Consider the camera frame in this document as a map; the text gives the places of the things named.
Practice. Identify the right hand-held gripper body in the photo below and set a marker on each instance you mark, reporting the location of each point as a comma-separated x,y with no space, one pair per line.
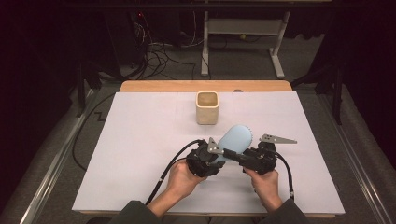
261,160

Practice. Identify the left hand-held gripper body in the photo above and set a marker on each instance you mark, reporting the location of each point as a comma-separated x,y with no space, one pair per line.
200,160

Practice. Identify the light blue hairbrush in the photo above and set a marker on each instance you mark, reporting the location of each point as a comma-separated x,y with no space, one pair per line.
235,138

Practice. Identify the beige square cup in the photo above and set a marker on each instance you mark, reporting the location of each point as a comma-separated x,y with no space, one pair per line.
207,115

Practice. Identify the person's right hand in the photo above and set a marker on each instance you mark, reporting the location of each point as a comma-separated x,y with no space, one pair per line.
266,186

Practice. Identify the person's left hand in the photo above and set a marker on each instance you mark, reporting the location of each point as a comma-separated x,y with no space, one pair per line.
180,182

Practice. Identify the white table sheet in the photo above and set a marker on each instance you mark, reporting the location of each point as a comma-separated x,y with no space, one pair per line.
140,140

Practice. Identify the wooden table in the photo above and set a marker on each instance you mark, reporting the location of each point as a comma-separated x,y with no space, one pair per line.
155,86

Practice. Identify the black stand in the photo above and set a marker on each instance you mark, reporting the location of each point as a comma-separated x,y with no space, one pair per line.
336,93
82,90

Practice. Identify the small yellow floor object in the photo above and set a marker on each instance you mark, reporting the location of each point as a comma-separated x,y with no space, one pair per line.
243,36

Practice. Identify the black equipment cabinet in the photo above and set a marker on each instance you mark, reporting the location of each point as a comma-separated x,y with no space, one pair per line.
124,40

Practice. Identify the aluminium floor rail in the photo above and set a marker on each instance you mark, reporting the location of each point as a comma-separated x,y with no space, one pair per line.
358,168
53,168

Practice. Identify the white metal stand frame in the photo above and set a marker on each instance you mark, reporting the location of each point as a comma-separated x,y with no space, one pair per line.
243,26

